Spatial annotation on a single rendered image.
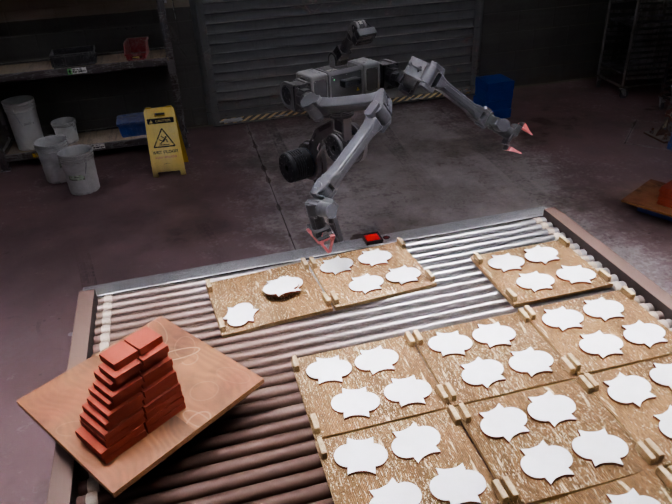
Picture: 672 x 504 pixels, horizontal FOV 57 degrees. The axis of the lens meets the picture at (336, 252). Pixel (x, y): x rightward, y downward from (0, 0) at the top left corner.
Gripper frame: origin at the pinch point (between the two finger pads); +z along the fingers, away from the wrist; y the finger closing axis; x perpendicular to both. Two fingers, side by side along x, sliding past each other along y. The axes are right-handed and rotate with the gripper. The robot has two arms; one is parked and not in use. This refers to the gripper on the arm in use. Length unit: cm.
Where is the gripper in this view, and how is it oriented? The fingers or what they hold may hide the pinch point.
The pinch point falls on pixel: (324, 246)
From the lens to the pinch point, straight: 239.0
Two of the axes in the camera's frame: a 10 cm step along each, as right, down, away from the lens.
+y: 3.9, 3.7, -8.4
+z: 2.2, 8.5, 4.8
